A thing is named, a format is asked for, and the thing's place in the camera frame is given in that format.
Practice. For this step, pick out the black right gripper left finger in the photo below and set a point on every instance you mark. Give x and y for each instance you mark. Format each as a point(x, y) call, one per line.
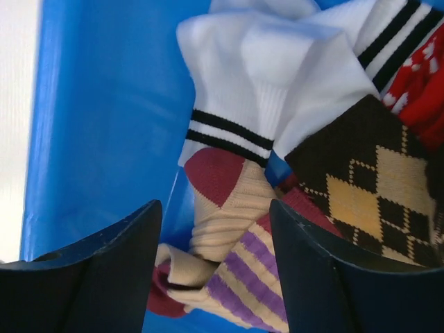
point(98, 284)

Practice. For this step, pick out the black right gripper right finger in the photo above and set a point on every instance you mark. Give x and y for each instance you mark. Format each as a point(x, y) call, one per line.
point(330, 285)

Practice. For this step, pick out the white sock black stripes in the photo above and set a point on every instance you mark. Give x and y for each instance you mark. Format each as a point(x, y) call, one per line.
point(264, 83)

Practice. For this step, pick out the beige maroon purple sock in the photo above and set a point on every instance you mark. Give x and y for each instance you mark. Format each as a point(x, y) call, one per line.
point(230, 268)

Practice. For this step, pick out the brown argyle sock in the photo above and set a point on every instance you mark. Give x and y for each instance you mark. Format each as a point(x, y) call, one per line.
point(366, 172)

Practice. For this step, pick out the blue plastic bin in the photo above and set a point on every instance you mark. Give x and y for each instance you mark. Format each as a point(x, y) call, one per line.
point(113, 99)

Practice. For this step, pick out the red white patterned sock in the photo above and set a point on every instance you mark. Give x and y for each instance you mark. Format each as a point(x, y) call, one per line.
point(416, 93)

